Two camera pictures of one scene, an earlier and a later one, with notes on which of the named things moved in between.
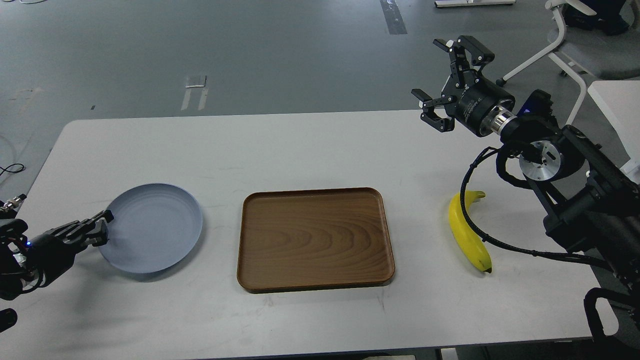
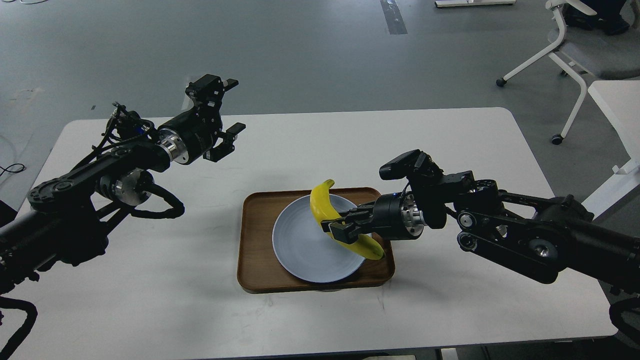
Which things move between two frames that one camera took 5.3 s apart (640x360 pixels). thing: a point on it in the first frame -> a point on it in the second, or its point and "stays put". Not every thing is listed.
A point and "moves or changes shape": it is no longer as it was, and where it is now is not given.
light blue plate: (154, 226) -> (304, 249)
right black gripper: (473, 101) -> (395, 217)
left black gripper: (48, 255) -> (191, 135)
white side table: (619, 100) stays put
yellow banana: (472, 243) moves or changes shape
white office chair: (587, 54) stays put
